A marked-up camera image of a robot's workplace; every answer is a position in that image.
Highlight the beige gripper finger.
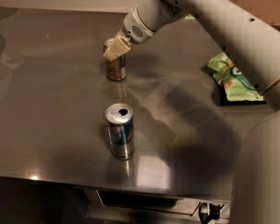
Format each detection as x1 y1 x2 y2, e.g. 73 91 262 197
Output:
104 36 131 62
115 29 125 41

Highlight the orange soda can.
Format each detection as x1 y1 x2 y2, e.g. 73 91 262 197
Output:
103 38 126 81

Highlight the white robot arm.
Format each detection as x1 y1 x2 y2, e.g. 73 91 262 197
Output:
104 0 280 224

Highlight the blue silver energy drink can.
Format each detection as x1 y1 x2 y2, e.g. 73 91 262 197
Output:
105 103 134 160

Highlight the green crumpled chip bag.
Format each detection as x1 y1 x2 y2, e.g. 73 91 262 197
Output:
207 52 264 102

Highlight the metal drawer under table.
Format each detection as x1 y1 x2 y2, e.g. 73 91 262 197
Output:
84 188 201 222

